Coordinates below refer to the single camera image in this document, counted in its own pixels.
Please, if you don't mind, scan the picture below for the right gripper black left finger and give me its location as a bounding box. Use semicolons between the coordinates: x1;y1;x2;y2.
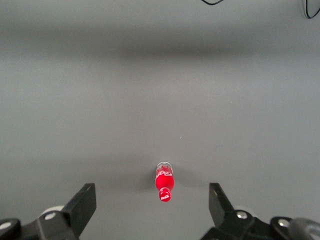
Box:
0;183;97;240

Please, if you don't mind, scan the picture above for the red cola bottle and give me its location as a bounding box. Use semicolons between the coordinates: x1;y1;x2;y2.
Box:
154;161;175;204

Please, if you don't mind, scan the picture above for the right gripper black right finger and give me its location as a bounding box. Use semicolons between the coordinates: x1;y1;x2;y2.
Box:
199;182;292;240

